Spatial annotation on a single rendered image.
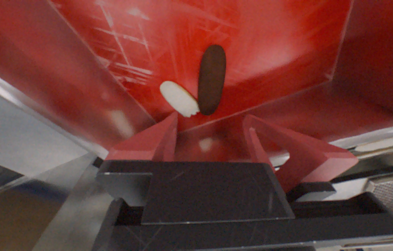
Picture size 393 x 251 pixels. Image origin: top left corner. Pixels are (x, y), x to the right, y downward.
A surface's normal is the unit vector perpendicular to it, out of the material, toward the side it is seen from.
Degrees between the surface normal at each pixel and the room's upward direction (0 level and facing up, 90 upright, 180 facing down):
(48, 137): 0
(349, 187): 10
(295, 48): 0
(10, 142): 0
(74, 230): 90
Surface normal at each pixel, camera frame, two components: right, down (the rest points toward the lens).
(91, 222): 0.90, -0.33
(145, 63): 0.02, 0.66
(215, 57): 0.04, 0.49
